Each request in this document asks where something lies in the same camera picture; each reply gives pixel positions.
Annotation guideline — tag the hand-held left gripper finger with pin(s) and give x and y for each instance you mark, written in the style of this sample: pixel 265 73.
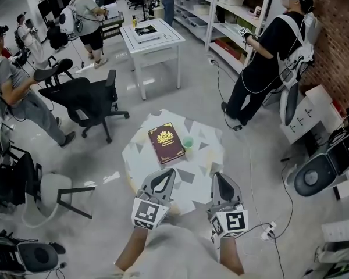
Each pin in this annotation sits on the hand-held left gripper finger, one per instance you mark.
pixel 172 182
pixel 147 182

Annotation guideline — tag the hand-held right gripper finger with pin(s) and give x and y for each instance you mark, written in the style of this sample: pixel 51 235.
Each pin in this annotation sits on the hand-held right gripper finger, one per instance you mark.
pixel 231 189
pixel 215 189

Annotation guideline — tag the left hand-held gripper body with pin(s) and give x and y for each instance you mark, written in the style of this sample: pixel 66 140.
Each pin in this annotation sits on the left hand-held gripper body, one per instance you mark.
pixel 146 212

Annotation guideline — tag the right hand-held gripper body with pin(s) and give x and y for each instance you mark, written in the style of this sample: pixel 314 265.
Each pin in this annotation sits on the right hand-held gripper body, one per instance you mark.
pixel 232 221

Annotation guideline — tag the green cup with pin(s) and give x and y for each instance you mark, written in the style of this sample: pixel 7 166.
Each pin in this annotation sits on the green cup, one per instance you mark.
pixel 188 142

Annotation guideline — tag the person's right forearm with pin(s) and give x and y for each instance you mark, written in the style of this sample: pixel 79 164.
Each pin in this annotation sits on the person's right forearm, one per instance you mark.
pixel 229 257

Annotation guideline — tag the grey black robot base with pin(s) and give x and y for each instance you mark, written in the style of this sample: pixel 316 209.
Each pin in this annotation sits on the grey black robot base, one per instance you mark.
pixel 325 167
pixel 23 254

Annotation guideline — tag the person's left forearm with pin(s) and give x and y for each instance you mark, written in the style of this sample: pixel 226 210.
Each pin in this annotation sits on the person's left forearm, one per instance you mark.
pixel 132 251

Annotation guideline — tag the round table with patterned cloth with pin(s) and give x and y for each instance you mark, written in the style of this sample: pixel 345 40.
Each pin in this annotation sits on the round table with patterned cloth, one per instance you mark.
pixel 197 161

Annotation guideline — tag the white power strip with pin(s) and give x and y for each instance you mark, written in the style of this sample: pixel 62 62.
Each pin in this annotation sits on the white power strip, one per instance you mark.
pixel 268 230

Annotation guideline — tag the maroon hardcover book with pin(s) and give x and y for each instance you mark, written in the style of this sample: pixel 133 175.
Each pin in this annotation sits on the maroon hardcover book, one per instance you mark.
pixel 166 142

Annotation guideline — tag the person's grey shirt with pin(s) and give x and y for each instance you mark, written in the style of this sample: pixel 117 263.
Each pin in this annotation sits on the person's grey shirt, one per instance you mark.
pixel 177 254

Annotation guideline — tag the white chair with black legs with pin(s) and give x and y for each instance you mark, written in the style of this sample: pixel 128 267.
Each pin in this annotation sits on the white chair with black legs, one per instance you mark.
pixel 51 196

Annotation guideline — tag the black office chair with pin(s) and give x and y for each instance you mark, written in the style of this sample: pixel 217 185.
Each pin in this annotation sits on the black office chair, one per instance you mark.
pixel 84 100

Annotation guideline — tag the white cardboard box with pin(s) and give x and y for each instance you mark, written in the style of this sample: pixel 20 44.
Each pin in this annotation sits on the white cardboard box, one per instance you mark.
pixel 308 115

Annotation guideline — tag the white square table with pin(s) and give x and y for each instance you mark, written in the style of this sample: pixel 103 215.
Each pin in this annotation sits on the white square table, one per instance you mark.
pixel 151 44

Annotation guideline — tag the dark book on white tray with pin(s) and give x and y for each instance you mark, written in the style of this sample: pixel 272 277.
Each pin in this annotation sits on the dark book on white tray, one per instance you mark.
pixel 146 31

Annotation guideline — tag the yellow bottle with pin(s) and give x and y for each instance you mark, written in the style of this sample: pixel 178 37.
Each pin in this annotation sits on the yellow bottle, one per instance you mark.
pixel 134 21

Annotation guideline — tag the white metal shelving unit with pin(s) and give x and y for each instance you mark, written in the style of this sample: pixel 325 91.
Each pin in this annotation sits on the white metal shelving unit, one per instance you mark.
pixel 229 13

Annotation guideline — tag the white round backpack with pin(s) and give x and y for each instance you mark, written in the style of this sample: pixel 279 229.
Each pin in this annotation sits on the white round backpack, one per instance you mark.
pixel 67 19

